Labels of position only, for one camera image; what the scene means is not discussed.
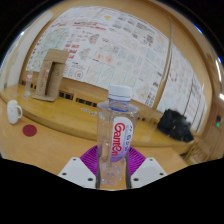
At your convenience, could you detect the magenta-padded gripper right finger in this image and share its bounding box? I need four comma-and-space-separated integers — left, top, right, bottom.
125, 146, 168, 190

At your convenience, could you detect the white ceramic mug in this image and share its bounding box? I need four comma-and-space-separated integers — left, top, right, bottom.
6, 99, 24, 125

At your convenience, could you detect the narrow wall poster sheet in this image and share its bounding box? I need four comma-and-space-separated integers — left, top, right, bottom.
156, 44, 208, 134

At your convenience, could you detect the white door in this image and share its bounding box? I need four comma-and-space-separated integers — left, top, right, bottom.
0, 9, 54, 89

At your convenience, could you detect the clear plastic water bottle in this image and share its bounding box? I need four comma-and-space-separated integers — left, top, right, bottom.
96, 84, 140, 187

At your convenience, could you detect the flat round red coaster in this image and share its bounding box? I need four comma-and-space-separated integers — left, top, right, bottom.
22, 124, 38, 138

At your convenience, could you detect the black bag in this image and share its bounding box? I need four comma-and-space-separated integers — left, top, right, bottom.
157, 108, 195, 143

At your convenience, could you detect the small red-labelled water bottle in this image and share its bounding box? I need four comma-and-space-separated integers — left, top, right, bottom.
23, 69, 34, 99

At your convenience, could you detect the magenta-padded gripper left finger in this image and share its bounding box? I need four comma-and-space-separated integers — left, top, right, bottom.
58, 144, 102, 190

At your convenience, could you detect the large wall poster sheet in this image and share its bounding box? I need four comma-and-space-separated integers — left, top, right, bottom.
26, 5, 170, 108

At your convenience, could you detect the brown cardboard box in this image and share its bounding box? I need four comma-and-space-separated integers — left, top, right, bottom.
31, 48, 70, 102

